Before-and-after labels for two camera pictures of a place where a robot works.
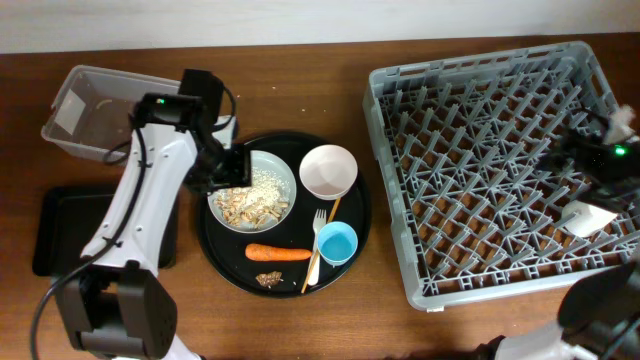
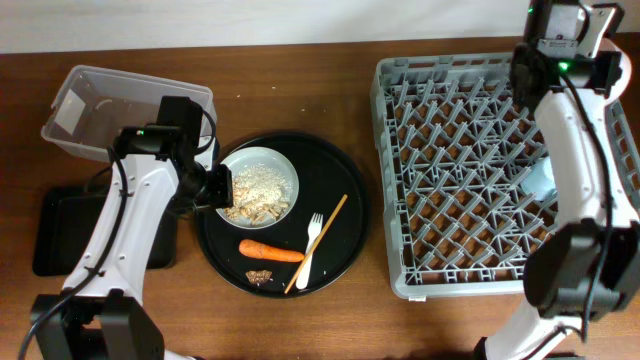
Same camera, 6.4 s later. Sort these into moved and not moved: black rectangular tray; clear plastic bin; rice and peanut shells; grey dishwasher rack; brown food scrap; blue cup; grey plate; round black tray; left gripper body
Moved: brown food scrap; blue cup; left gripper body
Not moved: rice and peanut shells; round black tray; grey dishwasher rack; black rectangular tray; clear plastic bin; grey plate
